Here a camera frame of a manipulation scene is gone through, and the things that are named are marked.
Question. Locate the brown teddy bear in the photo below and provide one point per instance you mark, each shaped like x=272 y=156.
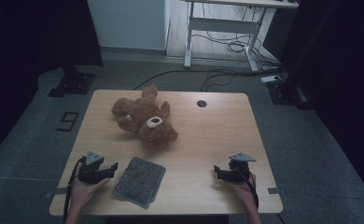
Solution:
x=146 y=115

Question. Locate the round black table grommet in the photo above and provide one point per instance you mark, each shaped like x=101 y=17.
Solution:
x=201 y=104

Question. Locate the grey tape strip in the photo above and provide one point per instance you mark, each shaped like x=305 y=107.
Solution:
x=275 y=190
x=57 y=192

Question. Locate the white cabinet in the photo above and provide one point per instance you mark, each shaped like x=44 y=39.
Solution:
x=127 y=21

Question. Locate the black stand base plate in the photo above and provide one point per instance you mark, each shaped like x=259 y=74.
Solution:
x=74 y=84
x=282 y=93

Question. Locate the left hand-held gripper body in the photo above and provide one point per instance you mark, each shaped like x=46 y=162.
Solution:
x=90 y=174

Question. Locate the white desk frame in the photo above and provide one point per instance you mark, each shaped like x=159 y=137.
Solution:
x=223 y=25

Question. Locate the person's right hand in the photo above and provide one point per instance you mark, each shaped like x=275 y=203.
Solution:
x=248 y=191

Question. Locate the person's left hand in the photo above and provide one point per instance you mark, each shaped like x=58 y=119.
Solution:
x=83 y=194

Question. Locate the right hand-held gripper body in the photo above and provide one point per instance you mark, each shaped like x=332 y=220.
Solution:
x=239 y=174

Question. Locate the grey towel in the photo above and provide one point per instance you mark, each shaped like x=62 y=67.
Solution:
x=139 y=182

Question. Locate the white power strip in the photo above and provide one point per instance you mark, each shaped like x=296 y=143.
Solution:
x=270 y=79

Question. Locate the dark curtain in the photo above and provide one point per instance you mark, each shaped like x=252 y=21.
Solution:
x=342 y=62
x=30 y=37

